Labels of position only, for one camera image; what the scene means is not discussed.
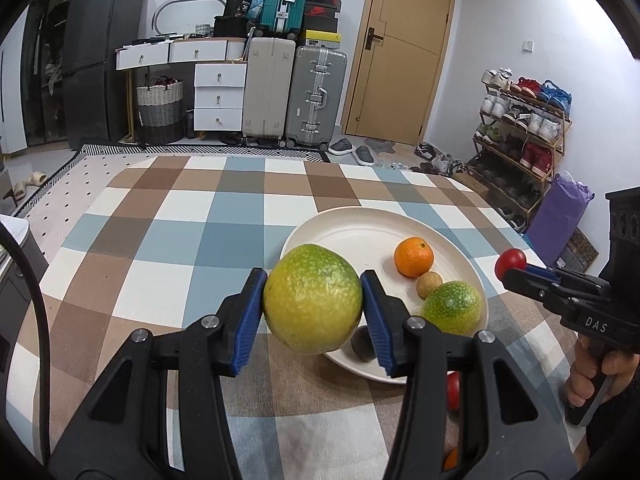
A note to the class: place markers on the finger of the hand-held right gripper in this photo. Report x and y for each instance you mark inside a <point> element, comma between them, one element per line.
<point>532,287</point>
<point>542,272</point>

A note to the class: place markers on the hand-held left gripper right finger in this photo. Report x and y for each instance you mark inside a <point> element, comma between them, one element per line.
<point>380,320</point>

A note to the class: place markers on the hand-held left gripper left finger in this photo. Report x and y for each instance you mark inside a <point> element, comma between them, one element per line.
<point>247,320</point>

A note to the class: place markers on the dark purple plum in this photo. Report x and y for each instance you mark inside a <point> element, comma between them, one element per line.
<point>361,345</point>

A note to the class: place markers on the red cherry tomato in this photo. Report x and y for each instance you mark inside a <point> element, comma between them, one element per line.
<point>511,260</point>
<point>453,391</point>

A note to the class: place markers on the tan longan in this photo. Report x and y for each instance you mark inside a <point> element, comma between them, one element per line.
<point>429,285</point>

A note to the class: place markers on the large yellow-green passion fruit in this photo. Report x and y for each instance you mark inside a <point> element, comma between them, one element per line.
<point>312,300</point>

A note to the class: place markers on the orange tangerine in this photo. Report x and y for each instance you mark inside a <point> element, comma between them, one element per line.
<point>413,258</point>
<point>451,460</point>

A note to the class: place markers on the small green passion fruit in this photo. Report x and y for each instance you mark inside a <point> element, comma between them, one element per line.
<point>452,307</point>

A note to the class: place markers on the cream round plate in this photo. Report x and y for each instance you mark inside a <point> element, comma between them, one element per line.
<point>350,240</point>

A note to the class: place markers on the person's right hand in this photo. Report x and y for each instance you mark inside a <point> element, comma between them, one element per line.
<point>580,375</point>

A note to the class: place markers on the brown doormat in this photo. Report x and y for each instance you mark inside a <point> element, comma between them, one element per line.
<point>577,250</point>

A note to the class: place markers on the purple paper bag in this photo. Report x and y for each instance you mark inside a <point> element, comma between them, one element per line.
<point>557,220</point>

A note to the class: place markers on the pile of loose shoes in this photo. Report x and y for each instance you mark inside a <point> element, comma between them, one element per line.
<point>440,160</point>

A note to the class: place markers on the shoe rack with shoes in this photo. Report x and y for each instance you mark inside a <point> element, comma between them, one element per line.
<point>530,120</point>

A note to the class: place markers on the grey slipper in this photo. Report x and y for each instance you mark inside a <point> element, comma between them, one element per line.
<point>364,156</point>
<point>341,147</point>

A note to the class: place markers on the woven laundry basket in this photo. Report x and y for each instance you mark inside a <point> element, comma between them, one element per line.
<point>160,115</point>

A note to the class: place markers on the white drawer cabinet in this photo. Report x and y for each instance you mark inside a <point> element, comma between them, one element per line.
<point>219,97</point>

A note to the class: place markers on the beige suitcase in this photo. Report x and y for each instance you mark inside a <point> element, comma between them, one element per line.
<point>267,90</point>

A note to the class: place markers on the silver suitcase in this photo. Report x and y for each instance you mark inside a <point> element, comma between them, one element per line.
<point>315,97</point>

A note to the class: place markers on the wooden door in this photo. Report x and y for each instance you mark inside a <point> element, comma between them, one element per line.
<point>405,60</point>

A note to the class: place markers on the beige slipper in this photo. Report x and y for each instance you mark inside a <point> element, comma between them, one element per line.
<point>21,191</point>
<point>37,178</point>

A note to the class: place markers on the white dresser with drawers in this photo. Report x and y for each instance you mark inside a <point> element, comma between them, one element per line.
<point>165,52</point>

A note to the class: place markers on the yellow shoe box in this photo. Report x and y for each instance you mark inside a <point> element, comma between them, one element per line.
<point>320,38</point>

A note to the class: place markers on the black storage box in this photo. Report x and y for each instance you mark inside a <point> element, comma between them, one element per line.
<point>230,26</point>

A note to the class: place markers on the dark grey fridge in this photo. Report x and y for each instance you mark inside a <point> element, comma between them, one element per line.
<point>100,60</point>

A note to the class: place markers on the dark brown shoe box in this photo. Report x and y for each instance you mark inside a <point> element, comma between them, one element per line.
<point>320,25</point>

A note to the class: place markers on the black printed bag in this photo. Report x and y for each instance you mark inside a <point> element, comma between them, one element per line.
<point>236,6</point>

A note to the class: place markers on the black shoe box red logo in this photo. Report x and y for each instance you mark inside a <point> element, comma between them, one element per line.
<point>321,11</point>

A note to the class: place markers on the dark glass wardrobe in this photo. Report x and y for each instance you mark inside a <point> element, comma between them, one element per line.
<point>47,75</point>

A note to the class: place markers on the blue plastic bag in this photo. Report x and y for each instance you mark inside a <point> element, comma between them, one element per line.
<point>254,2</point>

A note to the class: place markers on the white light switch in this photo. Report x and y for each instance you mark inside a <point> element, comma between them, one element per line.
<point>528,46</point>

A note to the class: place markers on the oval mirror frame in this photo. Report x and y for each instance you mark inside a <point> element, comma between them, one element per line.
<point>162,10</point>

